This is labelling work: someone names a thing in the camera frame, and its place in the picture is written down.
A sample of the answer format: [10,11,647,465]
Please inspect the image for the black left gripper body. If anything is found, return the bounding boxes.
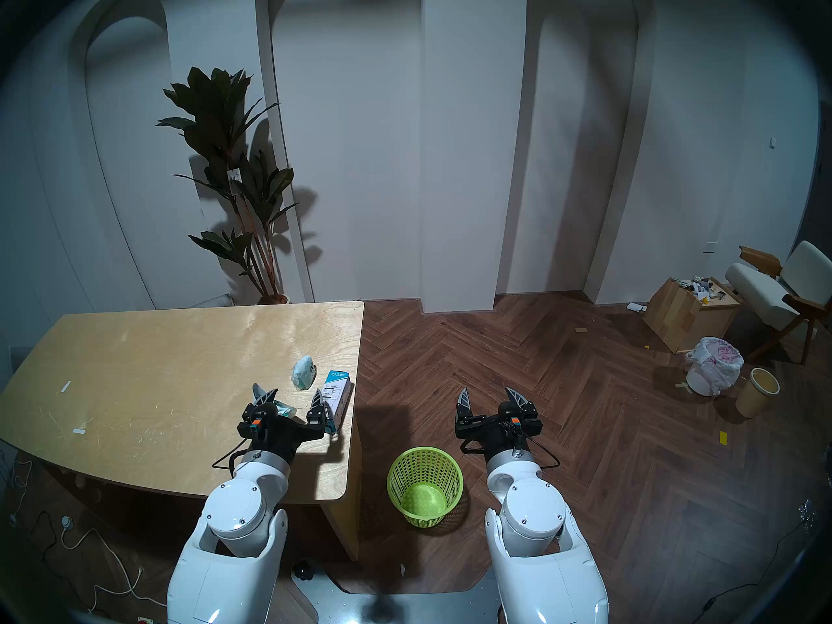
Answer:
[237,402,329,461]

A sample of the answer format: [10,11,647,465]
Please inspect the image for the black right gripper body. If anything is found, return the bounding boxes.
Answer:
[455,402,543,460]

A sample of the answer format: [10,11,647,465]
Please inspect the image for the white carton with teal print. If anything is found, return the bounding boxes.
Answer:
[321,370,354,434]

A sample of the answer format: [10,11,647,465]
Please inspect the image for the green mesh trash basket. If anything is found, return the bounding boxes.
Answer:
[387,446,464,528]

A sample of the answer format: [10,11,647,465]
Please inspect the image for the white bin with plastic bag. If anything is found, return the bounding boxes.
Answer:
[685,337,744,397]

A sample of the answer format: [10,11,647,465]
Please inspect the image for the trash pile in crate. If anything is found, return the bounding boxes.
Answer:
[673,275,725,302]

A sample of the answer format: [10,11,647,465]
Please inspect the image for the light wooden table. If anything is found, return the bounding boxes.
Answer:
[0,301,365,562]

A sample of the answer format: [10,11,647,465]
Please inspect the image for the yellow paper bucket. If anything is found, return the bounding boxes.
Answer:
[735,368,780,419]

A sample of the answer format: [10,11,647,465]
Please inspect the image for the white cushioned wooden armchair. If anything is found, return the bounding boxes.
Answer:
[725,240,832,365]

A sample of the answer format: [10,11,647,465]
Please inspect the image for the tall potted green plant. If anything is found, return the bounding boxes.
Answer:
[156,67,300,305]

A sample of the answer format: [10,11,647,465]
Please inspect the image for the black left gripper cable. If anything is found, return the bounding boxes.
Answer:
[213,437,251,477]

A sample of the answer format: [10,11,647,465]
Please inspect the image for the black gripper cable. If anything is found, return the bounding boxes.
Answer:
[530,434,561,469]
[213,437,251,477]

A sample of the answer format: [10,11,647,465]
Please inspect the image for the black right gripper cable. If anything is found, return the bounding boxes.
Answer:
[530,434,561,469]

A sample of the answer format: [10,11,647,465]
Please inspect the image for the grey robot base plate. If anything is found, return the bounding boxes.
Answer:
[291,567,504,624]

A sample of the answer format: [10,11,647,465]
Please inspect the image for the white floor power cable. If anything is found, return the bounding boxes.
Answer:
[60,515,168,610]

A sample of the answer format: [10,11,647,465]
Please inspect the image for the black floor cable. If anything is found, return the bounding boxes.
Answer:
[692,519,807,620]

